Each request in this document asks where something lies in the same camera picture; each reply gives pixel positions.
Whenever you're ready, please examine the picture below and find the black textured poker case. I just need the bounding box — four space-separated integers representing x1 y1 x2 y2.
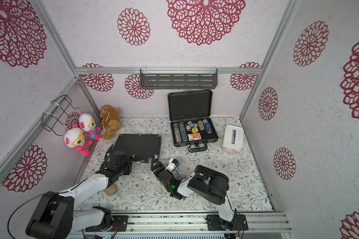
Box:
109 134 162 163

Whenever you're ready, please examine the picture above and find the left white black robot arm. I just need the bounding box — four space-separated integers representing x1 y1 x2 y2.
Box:
26 151 132 239

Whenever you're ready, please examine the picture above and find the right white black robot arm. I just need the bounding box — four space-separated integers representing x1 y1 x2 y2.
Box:
151 159 248 233

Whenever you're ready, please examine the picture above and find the floral table mat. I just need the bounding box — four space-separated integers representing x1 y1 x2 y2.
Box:
78 118 273 212

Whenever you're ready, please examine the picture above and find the brown teddy bear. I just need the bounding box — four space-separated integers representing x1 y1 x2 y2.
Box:
100 105 121 140

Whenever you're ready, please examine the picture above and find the lower white pink plush doll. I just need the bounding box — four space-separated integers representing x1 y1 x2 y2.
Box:
63 127 93 156

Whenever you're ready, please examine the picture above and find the white pink plush doll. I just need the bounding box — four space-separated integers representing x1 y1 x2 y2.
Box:
73 113 101 140
63 127 93 156

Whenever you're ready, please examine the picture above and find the upper white pink plush doll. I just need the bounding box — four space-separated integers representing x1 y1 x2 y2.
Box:
73 113 101 140

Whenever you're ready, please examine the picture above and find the white tissue box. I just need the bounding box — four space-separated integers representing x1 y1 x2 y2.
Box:
221 125 244 154

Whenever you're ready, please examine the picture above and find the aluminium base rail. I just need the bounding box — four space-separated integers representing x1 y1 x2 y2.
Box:
65 211 292 239

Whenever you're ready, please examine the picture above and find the black wire basket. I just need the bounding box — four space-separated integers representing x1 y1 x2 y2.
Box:
41 94 79 136

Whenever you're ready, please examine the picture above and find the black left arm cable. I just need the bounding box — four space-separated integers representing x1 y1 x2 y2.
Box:
6 192 45 239

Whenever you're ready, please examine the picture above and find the grey wall shelf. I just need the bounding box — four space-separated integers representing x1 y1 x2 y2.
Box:
140 68 218 90

